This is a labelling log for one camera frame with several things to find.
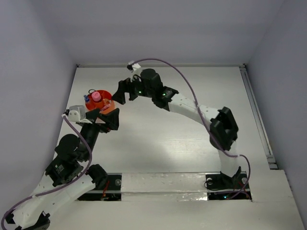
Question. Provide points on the pink cap crayon bottle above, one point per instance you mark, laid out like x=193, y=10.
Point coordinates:
x=96, y=96

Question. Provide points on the clear glue bottle blue cap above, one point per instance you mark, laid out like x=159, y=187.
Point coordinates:
x=86, y=99

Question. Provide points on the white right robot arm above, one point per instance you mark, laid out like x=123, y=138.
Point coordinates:
x=220, y=123

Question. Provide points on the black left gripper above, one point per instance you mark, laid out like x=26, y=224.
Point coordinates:
x=112, y=118

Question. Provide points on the orange highlighter pen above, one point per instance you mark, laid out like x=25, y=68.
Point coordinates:
x=106, y=102

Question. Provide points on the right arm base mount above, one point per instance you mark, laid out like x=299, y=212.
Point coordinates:
x=217, y=189

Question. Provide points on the pink highlighter pen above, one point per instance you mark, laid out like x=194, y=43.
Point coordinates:
x=105, y=107

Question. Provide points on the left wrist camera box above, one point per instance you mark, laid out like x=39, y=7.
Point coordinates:
x=75, y=113

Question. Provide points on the orange round desk organizer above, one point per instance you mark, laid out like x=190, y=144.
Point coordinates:
x=98, y=105

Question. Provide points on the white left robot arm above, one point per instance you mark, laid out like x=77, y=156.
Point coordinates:
x=70, y=174

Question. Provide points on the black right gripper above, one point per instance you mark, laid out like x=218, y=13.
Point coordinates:
x=123, y=86

